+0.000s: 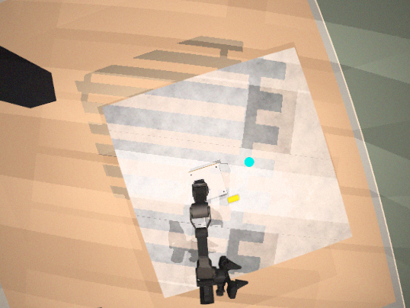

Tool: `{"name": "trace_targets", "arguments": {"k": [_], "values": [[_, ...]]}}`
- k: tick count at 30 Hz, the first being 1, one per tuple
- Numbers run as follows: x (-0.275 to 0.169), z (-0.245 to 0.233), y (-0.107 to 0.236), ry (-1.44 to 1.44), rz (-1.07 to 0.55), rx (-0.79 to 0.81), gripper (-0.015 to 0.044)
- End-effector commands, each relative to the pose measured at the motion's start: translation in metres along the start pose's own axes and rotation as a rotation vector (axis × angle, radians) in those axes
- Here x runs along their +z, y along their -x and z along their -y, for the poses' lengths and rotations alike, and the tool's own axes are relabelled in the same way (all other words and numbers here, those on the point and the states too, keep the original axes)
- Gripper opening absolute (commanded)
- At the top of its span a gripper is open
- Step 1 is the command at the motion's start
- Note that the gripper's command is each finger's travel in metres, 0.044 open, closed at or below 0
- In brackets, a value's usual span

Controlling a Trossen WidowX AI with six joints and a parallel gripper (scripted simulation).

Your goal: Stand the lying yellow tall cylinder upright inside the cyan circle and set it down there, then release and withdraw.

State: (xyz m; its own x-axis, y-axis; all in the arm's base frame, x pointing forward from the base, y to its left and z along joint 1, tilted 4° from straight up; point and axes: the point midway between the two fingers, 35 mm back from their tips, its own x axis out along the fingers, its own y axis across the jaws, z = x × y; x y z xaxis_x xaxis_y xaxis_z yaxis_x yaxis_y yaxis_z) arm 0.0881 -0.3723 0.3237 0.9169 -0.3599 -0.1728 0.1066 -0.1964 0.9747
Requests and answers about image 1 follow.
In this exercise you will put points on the yellow cylinder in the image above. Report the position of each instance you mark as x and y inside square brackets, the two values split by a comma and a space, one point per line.
[233, 199]

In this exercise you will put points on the cyan circle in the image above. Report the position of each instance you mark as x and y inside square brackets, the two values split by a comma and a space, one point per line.
[249, 162]

